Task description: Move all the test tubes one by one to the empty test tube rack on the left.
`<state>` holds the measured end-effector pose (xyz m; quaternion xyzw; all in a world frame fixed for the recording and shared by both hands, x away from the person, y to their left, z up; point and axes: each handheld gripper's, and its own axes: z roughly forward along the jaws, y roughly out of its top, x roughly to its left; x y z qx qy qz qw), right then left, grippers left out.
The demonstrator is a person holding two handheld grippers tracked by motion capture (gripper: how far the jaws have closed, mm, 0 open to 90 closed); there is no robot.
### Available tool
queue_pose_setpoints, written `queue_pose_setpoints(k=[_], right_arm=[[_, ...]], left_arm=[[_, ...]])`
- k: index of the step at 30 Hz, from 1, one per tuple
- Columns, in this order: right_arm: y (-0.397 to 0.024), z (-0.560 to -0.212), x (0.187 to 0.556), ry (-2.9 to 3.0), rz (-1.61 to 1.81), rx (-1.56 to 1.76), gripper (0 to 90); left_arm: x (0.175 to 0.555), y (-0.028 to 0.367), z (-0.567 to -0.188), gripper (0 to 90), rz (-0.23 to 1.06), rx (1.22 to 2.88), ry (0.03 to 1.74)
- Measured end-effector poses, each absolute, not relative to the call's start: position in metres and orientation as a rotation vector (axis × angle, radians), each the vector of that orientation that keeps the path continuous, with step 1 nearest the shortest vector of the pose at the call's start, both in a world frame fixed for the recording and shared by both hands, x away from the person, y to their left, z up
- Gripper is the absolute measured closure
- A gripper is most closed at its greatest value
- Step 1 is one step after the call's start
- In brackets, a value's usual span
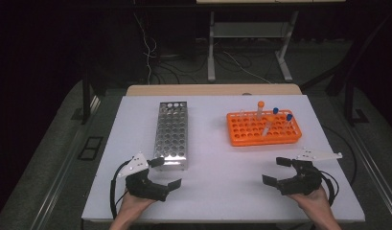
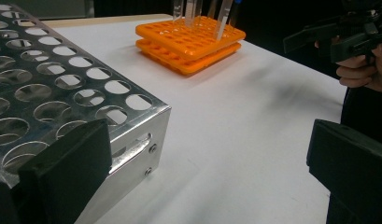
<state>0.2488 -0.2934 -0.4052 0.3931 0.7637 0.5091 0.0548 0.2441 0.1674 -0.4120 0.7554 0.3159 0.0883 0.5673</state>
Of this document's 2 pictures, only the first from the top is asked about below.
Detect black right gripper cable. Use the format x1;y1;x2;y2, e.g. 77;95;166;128
317;171;340;207

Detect person's left hand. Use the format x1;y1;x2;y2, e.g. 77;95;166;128
115;191;156;221

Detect thin black floor cable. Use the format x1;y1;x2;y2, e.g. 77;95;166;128
321;126;358;186

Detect silver metal tube rack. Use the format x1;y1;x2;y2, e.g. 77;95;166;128
152;101;189;172

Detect black stand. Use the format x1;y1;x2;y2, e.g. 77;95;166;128
300;15;389;127

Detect white floor cable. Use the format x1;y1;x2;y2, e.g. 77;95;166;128
222;51;272;84

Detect grey metal frame table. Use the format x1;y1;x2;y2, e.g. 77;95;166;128
196;0;346;82

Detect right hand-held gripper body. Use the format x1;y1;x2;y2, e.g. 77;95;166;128
276;147;343;196

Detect white hanging cable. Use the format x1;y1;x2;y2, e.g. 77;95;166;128
132;0;158;85

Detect orange plastic tube rack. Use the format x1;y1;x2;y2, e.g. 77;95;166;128
225;108;303;148

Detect metal floor rail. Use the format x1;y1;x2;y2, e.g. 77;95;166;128
343;121;392;219
30;95;102;230

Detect person's right hand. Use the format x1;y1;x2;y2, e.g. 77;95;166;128
288;186;333;221

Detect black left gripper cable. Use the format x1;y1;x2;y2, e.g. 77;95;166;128
109;159;134;220

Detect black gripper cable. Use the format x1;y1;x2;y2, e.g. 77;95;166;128
109;159;134;220
317;171;340;207

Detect black floor socket plate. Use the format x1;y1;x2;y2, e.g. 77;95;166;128
78;136;104;161

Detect black floor cables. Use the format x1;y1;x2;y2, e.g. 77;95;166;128
150;54;211;84

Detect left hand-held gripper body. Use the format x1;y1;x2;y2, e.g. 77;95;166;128
117;152;171;202

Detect wooden table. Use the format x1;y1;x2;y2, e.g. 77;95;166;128
126;83;303;97

